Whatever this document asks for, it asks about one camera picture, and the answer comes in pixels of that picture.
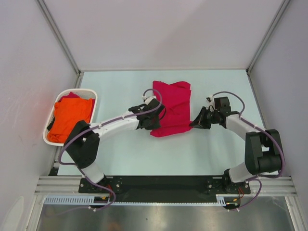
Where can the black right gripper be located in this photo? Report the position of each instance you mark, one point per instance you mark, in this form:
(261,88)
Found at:
(199,121)

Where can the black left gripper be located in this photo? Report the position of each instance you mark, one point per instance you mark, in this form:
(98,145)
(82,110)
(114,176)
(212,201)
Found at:
(155,126)

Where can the crimson red t-shirt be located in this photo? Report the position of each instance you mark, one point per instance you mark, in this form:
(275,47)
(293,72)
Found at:
(175,119)

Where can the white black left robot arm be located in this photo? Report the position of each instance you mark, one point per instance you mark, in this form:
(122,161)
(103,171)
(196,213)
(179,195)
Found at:
(83,142)

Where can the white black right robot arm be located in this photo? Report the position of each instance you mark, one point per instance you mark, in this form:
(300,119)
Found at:
(263,154)

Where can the white plastic laundry basket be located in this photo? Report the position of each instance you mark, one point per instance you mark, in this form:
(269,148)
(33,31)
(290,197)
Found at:
(82,93)

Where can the dark red shirt in basket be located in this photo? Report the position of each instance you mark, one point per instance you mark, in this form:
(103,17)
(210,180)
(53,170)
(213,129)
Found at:
(71,95)

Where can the orange t-shirt in basket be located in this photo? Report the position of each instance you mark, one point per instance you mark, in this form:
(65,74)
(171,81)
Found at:
(67,113)

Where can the black garment in basket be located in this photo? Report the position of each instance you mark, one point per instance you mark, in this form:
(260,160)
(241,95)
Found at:
(51,124)

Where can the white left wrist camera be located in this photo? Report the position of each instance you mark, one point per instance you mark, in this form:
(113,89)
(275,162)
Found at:
(147,100)

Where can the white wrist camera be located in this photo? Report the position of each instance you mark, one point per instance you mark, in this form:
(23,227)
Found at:
(147,100)
(210,102)

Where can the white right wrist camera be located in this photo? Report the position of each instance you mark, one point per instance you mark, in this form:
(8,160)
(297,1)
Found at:
(210,102)

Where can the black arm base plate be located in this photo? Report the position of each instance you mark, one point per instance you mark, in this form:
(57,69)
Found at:
(166,189)

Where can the aluminium frame rail front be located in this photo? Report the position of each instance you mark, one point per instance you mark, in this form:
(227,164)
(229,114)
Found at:
(69,185)

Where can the white slotted cable duct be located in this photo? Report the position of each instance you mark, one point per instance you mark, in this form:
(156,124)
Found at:
(76,200)

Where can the aluminium corner post right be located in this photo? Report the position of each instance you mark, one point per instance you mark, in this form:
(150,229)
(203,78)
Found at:
(269,32)

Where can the aluminium corner post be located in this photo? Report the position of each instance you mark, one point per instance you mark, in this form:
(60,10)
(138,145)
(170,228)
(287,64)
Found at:
(58,35)
(269,32)

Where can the aluminium corner post left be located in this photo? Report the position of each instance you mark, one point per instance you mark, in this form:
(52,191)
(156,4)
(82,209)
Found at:
(58,35)

